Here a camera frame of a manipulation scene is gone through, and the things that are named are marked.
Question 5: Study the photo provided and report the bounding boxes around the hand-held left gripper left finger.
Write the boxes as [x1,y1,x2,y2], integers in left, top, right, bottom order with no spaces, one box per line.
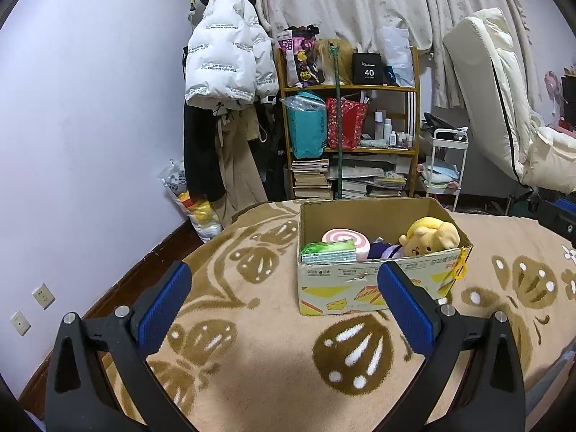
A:
[44,261,193,432]

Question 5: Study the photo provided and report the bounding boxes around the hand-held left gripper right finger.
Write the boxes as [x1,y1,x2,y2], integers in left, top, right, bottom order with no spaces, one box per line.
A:
[377,261,527,432]

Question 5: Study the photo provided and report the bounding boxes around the printed cardboard box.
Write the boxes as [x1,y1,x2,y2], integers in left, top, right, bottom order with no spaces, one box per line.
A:
[298,197,474,316]

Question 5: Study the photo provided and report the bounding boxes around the yellow plush doll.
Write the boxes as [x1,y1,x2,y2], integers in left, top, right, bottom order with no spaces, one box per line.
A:
[398,217,469,280]

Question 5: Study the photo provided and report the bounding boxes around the pink swirl roll plush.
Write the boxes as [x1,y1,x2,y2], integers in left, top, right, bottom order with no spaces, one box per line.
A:
[321,228,372,262]

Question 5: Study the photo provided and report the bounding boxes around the green tissue pack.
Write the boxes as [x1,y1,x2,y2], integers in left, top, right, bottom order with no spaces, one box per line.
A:
[301,240,357,264]

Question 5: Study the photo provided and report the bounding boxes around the purple plush toy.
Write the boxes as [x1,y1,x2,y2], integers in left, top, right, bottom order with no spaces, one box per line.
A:
[366,236,406,260]

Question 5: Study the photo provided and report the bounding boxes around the clear plastic bag of toys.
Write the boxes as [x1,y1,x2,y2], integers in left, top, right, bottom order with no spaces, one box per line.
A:
[157,158,223,241]

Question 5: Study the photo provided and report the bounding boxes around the beige brown patterned blanket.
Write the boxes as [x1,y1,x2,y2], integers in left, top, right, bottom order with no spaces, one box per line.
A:
[101,198,576,432]

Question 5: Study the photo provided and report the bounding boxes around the pile of papers and books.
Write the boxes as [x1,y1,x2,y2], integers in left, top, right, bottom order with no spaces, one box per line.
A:
[330,155,408,199]

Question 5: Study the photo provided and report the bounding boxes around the light blue cloth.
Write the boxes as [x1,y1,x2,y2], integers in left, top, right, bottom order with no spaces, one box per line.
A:
[420,162,460,185]

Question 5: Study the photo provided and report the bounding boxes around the black hanging garment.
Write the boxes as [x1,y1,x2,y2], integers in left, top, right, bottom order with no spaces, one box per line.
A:
[182,103,226,202]

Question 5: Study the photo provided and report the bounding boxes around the wooden shelf rack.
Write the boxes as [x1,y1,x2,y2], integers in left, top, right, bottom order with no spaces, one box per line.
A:
[274,45,424,201]

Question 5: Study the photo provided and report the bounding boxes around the stack of books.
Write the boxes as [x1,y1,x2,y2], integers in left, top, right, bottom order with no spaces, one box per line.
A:
[290,158,334,199]

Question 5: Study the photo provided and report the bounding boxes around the beige hanging pants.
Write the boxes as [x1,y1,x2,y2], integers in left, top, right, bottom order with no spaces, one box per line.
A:
[211,105,268,226]

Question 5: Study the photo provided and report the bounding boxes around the cluster of white cosmetic bottles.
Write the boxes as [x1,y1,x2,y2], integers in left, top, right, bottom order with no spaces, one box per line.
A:
[373,109,415,148]

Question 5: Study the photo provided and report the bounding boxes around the black hanging bag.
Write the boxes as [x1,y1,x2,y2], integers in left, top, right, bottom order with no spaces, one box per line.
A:
[252,96,289,201]

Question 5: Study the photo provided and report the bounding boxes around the white trolley cart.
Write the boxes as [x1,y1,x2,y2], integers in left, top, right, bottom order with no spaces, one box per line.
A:
[416,127,469,211]

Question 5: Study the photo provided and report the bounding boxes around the red patterned bag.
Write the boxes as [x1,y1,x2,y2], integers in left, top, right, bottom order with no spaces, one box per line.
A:
[325,96,369,150]

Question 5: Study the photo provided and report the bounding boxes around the green pole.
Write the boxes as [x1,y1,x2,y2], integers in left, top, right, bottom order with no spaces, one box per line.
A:
[328,42,345,201]

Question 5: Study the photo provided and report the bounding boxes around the teal bag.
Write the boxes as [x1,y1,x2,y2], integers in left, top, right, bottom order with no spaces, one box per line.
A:
[281,91,328,159]

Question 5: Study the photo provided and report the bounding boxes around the black box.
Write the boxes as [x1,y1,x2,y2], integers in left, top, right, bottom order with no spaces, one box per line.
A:
[352,51,385,85]

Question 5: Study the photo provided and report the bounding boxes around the white folded mattress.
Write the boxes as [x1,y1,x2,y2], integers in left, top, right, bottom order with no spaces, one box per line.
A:
[443,8,576,190]

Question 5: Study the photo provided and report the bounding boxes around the blond wig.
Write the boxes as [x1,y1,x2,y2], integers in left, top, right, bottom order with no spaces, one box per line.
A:
[315,38,358,84]

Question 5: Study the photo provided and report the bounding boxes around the white puffer jacket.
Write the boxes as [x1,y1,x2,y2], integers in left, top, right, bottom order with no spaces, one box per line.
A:
[184,0,280,109]

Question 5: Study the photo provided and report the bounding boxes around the colourful printed packets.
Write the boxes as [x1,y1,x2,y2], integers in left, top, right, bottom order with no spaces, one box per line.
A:
[276,27,321,87]

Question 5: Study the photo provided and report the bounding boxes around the cream floral curtain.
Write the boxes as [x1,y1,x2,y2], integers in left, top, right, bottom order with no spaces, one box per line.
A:
[256,0,545,109]

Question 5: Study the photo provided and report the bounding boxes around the white wall socket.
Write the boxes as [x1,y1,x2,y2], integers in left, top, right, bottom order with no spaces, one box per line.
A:
[11,310,31,336]
[32,283,55,310]

